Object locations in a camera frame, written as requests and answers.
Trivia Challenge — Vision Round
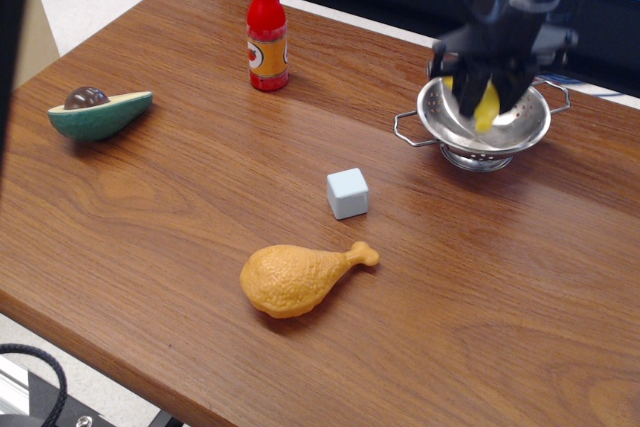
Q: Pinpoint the toy chicken drumstick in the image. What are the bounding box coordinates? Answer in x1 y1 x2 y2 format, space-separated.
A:
240 241 380 319

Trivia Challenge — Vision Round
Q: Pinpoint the toy avocado half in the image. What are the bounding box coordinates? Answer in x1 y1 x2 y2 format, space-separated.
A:
47 86 153 142

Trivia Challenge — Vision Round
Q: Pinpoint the pale blue cube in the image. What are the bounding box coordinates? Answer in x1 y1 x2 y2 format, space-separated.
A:
327 168 369 220

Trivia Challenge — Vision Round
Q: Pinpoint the small steel colander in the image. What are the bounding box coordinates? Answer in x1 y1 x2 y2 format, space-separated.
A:
393 77 571 172

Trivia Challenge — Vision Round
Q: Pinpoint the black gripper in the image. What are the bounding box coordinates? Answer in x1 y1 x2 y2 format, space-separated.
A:
428 0 579 117

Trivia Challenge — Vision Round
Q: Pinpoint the red toy ketchup bottle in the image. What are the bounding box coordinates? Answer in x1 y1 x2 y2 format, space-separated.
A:
246 0 289 92

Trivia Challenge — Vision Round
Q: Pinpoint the yellow toy banana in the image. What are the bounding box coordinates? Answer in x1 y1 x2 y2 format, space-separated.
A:
443 76 500 135

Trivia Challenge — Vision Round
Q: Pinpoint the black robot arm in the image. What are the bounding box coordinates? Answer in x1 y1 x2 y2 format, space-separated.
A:
429 0 578 118

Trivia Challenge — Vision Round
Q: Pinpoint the black braided cable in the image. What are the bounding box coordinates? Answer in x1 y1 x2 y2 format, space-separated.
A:
0 343 68 427

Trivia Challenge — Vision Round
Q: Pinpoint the aluminium rail with black bracket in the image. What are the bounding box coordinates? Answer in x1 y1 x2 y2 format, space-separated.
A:
1 356 182 426

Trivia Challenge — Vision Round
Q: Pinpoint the beige cabinet panel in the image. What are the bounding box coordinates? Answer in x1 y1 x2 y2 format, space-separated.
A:
13 0 60 89

